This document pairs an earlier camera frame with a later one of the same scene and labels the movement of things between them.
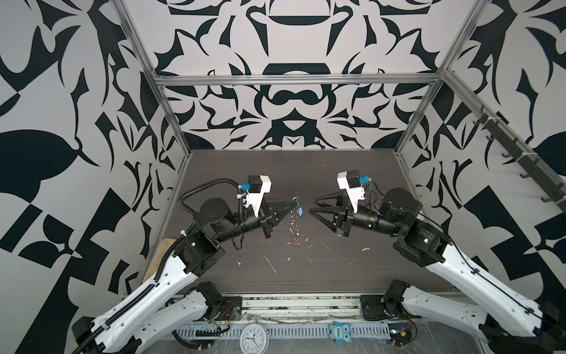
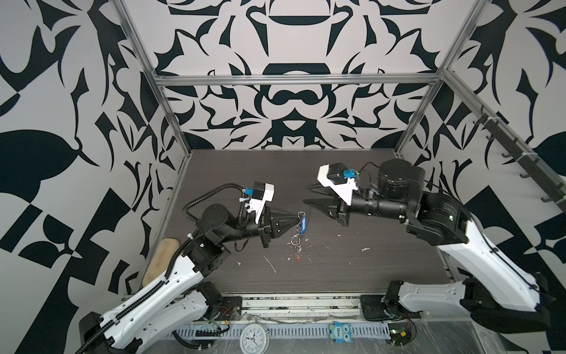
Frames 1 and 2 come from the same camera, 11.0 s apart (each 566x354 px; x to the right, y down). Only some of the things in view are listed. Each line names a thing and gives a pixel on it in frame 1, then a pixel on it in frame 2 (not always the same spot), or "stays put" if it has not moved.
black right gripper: x=346 y=217 → x=334 y=207
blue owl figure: x=340 y=332 stays put
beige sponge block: x=157 y=258 stays put
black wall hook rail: x=514 y=147 stays put
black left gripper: x=266 y=213 → x=270 y=226
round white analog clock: x=254 y=339 stays put
